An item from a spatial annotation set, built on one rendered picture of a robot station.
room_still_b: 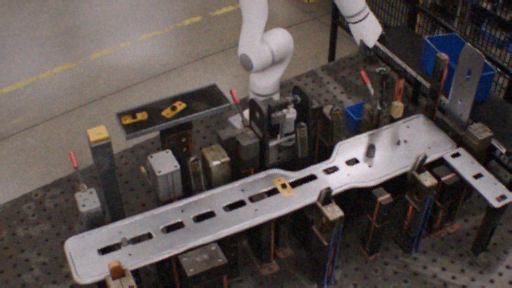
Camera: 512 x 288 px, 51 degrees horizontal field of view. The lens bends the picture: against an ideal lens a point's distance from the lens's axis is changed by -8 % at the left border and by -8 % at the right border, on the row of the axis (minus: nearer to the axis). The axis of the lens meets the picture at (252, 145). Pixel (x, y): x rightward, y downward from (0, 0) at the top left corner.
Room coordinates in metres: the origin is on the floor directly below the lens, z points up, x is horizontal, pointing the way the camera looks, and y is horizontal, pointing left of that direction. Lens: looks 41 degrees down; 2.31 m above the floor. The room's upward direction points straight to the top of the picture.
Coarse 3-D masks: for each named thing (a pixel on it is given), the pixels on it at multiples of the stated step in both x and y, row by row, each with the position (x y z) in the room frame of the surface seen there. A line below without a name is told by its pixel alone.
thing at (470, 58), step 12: (468, 48) 1.64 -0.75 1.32; (468, 60) 1.63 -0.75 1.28; (480, 60) 1.58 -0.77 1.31; (456, 72) 1.67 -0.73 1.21; (480, 72) 1.57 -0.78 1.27; (456, 84) 1.65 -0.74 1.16; (468, 84) 1.61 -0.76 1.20; (456, 96) 1.64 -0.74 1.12; (468, 96) 1.59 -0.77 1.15; (456, 108) 1.63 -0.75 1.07; (468, 108) 1.58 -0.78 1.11; (456, 120) 1.62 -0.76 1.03
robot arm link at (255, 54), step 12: (240, 0) 1.88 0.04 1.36; (252, 0) 1.85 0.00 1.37; (264, 0) 1.88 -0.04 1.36; (252, 12) 1.85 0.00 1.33; (264, 12) 1.86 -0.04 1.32; (252, 24) 1.83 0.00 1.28; (264, 24) 1.84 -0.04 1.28; (240, 36) 1.86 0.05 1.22; (252, 36) 1.81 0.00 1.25; (240, 48) 1.83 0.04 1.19; (252, 48) 1.79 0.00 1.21; (264, 48) 1.80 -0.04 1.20; (240, 60) 1.81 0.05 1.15; (252, 60) 1.77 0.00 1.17; (264, 60) 1.78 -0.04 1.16; (252, 72) 1.78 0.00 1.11
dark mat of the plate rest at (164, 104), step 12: (180, 96) 1.57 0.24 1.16; (192, 96) 1.57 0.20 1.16; (204, 96) 1.57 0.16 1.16; (216, 96) 1.57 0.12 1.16; (144, 108) 1.50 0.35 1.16; (156, 108) 1.50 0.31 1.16; (192, 108) 1.50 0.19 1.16; (204, 108) 1.50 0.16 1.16; (120, 120) 1.44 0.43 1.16; (144, 120) 1.44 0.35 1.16; (156, 120) 1.44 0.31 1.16; (168, 120) 1.44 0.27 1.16; (132, 132) 1.38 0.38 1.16
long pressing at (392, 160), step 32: (384, 128) 1.59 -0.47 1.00; (416, 128) 1.60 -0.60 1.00; (384, 160) 1.43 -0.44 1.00; (224, 192) 1.28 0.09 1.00; (256, 192) 1.28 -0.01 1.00; (128, 224) 1.14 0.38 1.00; (160, 224) 1.14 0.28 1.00; (192, 224) 1.14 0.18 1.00; (224, 224) 1.15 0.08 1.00; (256, 224) 1.15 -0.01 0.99; (96, 256) 1.01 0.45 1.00; (128, 256) 1.02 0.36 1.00; (160, 256) 1.02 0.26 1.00
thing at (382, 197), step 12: (372, 192) 1.29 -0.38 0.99; (384, 192) 1.28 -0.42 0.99; (372, 204) 1.28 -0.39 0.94; (384, 204) 1.23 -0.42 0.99; (372, 216) 1.26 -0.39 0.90; (384, 216) 1.24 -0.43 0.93; (372, 228) 1.26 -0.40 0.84; (372, 240) 1.25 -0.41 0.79; (360, 252) 1.27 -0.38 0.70; (372, 252) 1.24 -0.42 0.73
